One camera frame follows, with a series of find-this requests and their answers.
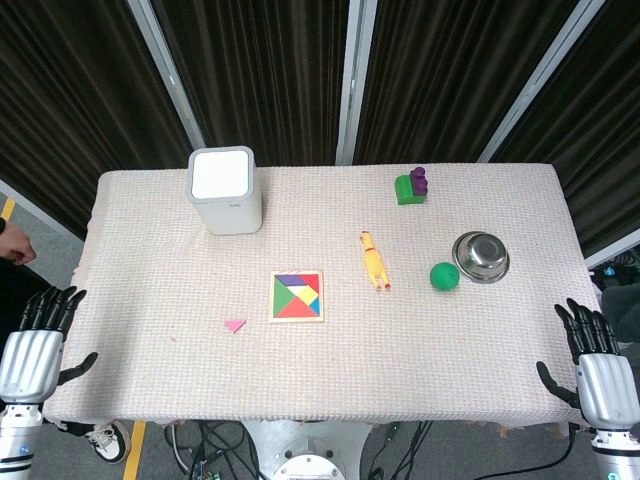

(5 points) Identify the large red triangle tangram piece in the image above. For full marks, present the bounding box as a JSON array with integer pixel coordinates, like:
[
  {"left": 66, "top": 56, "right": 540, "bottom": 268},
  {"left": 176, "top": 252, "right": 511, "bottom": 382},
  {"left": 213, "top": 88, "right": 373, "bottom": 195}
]
[{"left": 276, "top": 296, "right": 320, "bottom": 320}]

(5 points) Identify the yellow rubber chicken toy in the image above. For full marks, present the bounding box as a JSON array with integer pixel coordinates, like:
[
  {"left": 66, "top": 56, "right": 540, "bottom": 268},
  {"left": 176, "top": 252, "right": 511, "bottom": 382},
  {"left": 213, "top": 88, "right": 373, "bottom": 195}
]
[{"left": 359, "top": 230, "right": 394, "bottom": 292}]

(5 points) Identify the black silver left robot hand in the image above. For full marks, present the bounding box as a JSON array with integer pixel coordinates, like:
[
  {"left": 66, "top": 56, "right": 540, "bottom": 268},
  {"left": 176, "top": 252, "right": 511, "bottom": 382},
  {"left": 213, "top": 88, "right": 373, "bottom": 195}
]
[{"left": 0, "top": 285, "right": 99, "bottom": 404}]

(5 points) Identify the green rubber ball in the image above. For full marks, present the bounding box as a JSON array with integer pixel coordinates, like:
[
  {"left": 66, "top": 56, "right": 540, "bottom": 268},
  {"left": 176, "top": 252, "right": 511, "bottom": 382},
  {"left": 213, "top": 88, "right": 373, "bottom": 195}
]
[{"left": 429, "top": 261, "right": 461, "bottom": 292}]

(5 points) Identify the black cable bundle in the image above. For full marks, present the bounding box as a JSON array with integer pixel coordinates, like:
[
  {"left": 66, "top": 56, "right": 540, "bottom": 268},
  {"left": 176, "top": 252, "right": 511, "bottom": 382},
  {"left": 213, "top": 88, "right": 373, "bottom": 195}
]
[
  {"left": 367, "top": 420, "right": 437, "bottom": 480},
  {"left": 164, "top": 421, "right": 254, "bottom": 480}
]

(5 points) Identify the white lidded trash bin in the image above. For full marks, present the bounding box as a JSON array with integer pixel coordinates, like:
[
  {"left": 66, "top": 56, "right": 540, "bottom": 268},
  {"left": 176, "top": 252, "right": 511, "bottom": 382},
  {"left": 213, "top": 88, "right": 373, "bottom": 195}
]
[{"left": 187, "top": 145, "right": 264, "bottom": 237}]

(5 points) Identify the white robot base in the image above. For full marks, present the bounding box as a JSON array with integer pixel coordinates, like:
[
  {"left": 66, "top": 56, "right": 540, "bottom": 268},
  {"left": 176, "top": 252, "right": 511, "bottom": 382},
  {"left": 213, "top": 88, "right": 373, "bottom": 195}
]
[{"left": 241, "top": 418, "right": 375, "bottom": 480}]

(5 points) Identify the grey metal bar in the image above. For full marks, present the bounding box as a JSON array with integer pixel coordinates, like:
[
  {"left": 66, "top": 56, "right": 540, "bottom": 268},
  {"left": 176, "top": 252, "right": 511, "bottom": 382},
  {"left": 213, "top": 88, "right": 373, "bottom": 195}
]
[{"left": 583, "top": 238, "right": 640, "bottom": 270}]

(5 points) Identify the stainless steel bowl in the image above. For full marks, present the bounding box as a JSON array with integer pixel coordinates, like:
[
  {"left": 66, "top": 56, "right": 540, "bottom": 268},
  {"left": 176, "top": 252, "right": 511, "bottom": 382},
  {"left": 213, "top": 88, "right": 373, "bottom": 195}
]
[{"left": 451, "top": 230, "right": 512, "bottom": 286}]

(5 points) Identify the wooden tangram tray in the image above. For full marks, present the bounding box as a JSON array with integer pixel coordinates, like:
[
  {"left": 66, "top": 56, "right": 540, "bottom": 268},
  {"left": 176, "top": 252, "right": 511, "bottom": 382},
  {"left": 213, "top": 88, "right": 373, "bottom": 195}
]
[{"left": 269, "top": 270, "right": 325, "bottom": 325}]

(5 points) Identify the green triangle tangram piece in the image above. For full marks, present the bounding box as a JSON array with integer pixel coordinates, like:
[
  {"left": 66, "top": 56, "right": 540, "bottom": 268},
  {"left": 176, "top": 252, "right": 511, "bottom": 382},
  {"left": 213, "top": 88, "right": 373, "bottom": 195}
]
[{"left": 274, "top": 277, "right": 300, "bottom": 318}]

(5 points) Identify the green toy building block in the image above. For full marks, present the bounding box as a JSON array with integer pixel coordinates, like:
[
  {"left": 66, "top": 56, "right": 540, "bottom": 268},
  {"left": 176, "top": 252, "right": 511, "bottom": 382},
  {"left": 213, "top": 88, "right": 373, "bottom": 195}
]
[{"left": 393, "top": 173, "right": 429, "bottom": 207}]

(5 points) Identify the aluminium frame post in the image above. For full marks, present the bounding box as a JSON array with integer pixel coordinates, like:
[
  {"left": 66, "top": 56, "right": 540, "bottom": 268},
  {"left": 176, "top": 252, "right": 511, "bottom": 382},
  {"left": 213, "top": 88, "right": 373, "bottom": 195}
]
[
  {"left": 125, "top": 0, "right": 207, "bottom": 151},
  {"left": 477, "top": 0, "right": 599, "bottom": 164},
  {"left": 333, "top": 0, "right": 379, "bottom": 165}
]

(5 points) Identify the dark pleated curtain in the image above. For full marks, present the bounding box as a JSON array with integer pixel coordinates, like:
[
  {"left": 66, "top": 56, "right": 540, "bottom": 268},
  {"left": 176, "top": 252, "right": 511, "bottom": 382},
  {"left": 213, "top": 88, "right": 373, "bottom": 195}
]
[
  {"left": 353, "top": 0, "right": 582, "bottom": 165},
  {"left": 492, "top": 0, "right": 640, "bottom": 259},
  {"left": 0, "top": 0, "right": 197, "bottom": 240},
  {"left": 149, "top": 0, "right": 352, "bottom": 167}
]

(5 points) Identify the bystander bare hand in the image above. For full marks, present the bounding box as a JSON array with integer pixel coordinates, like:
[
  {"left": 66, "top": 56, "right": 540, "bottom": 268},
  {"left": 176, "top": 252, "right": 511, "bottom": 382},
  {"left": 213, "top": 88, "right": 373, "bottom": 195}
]
[{"left": 0, "top": 218, "right": 38, "bottom": 265}]

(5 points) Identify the beige waffle tablecloth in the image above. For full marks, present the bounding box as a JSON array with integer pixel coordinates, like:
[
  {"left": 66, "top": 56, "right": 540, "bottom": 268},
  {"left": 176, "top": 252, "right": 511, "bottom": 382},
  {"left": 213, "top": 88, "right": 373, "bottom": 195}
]
[{"left": 42, "top": 162, "right": 604, "bottom": 427}]

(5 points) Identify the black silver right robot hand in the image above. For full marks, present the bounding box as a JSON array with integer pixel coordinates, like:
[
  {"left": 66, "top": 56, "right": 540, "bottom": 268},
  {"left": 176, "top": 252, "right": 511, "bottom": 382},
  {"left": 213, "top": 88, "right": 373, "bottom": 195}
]
[{"left": 536, "top": 298, "right": 637, "bottom": 430}]

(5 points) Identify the white black sneaker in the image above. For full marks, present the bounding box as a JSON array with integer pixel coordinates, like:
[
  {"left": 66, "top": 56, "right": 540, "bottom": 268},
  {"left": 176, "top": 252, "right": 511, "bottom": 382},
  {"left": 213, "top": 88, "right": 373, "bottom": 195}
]
[{"left": 83, "top": 421, "right": 133, "bottom": 465}]

